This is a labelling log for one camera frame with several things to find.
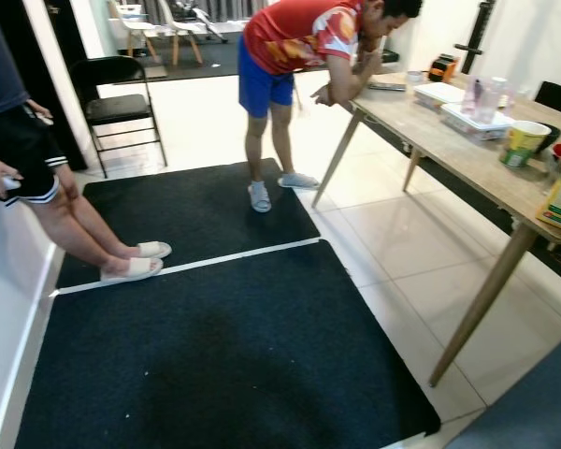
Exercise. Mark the person in dark shirt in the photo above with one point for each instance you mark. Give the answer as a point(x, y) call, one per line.
point(19, 140)

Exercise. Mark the black folding chair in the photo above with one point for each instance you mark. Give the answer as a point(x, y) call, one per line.
point(122, 108)

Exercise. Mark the dark floor mat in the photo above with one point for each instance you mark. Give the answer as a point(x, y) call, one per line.
point(224, 355)
point(196, 215)

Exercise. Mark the white chair with wooden legs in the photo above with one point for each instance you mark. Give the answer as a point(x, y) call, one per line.
point(131, 21)
point(178, 23)

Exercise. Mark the person in red shirt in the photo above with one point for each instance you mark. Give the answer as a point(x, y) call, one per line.
point(290, 37)

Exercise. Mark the grey flat tablet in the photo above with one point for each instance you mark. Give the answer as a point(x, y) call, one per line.
point(387, 85)

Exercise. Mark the wooden table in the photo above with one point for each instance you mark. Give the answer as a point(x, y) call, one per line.
point(439, 150)

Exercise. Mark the white flat box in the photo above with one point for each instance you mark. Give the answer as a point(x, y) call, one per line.
point(438, 94)

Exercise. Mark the orange black device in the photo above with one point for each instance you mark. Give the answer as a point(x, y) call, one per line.
point(443, 68)

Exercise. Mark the clear plastic food container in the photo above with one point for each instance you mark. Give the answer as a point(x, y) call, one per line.
point(477, 131)

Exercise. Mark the clear plastic jug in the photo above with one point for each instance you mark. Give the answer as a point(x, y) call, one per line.
point(484, 98)

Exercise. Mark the black metal stand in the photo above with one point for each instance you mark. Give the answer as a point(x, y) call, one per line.
point(477, 37)

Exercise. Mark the black mug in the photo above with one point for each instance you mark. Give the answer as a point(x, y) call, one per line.
point(552, 138)

